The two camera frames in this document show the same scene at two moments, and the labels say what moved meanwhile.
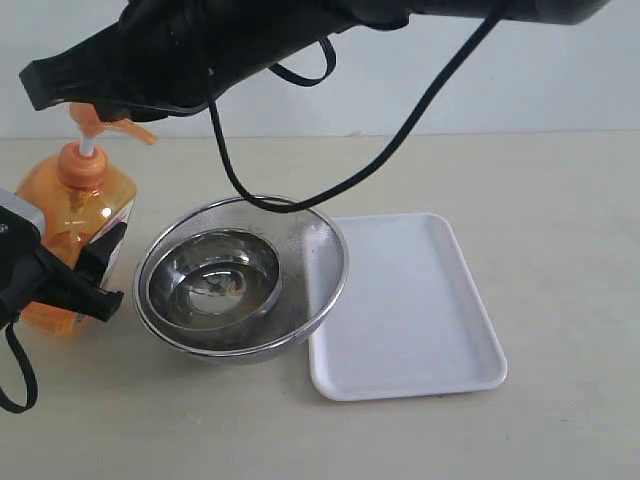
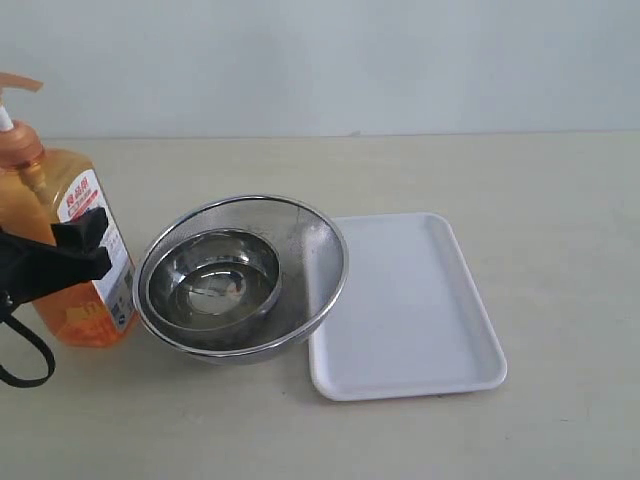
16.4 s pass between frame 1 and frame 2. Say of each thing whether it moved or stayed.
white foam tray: stayed
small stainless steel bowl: stayed
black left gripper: stayed
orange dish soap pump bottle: moved
